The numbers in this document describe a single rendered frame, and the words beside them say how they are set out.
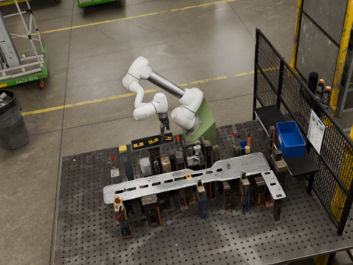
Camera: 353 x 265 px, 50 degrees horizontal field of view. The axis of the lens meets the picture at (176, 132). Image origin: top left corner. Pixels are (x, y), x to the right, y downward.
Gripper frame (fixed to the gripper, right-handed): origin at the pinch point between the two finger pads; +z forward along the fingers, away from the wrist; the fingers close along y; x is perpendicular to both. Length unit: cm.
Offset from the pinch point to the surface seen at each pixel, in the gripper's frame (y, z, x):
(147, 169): 28.9, 14.7, -9.9
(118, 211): 73, 15, -20
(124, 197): 55, 21, -22
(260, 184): 25, 23, 82
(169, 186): 38.8, 20.9, 10.9
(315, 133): -6, -8, 120
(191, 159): 3.6, 24.3, 21.0
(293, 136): -29, 18, 106
